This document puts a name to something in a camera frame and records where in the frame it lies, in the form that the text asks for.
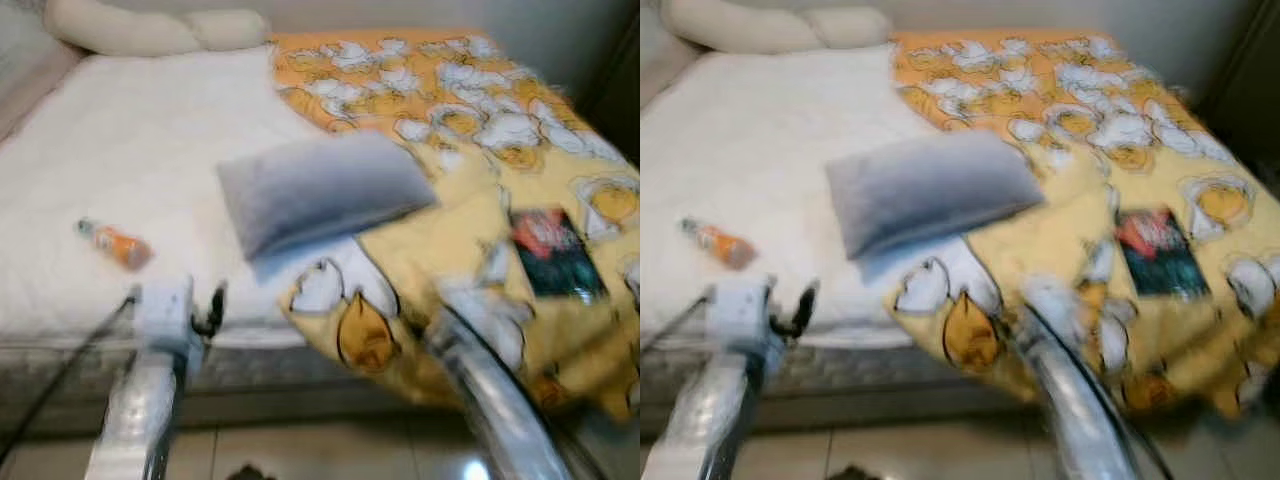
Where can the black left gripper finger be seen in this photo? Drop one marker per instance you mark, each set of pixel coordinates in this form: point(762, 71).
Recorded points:
point(811, 296)
point(219, 297)

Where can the orange drink bottle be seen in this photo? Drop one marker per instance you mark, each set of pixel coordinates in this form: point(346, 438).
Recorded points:
point(730, 246)
point(125, 247)

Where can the grey rectangular pillow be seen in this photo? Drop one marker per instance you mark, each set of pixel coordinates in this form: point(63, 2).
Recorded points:
point(930, 190)
point(320, 190)

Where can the dark red cover book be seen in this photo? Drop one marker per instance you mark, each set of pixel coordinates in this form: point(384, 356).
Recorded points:
point(555, 260)
point(1160, 255)

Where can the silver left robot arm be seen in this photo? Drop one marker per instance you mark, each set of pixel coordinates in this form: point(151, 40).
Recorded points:
point(140, 410)
point(705, 410)

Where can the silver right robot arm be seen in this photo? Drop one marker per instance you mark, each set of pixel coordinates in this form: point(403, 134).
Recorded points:
point(1080, 400)
point(500, 400)

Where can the black robot foot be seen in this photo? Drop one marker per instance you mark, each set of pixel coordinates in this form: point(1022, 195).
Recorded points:
point(853, 473)
point(250, 473)

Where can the white sheet mattress bed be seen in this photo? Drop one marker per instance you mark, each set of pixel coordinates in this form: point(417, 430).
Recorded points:
point(740, 150)
point(130, 150)

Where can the yellow cartoon print blanket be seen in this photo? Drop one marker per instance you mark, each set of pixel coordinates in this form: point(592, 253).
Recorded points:
point(450, 250)
point(1060, 240)

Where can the small beige pillow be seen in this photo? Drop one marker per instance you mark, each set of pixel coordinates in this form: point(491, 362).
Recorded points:
point(850, 28)
point(230, 28)

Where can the grey padded headboard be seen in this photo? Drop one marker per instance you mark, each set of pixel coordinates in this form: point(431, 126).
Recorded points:
point(30, 80)
point(655, 70)

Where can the long beige bolster pillow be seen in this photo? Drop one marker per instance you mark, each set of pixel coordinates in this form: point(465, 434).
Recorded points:
point(110, 30)
point(730, 28)

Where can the dark wooden cabinet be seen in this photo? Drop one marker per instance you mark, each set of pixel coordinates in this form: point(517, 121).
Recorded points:
point(1250, 90)

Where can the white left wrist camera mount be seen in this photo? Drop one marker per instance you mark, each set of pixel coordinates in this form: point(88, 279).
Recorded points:
point(163, 310)
point(738, 310)

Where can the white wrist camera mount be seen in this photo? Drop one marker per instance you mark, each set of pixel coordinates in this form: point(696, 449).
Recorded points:
point(738, 310)
point(1050, 305)
point(163, 310)
point(480, 310)

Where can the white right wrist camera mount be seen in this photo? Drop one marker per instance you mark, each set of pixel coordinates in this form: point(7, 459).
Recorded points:
point(480, 310)
point(1050, 305)

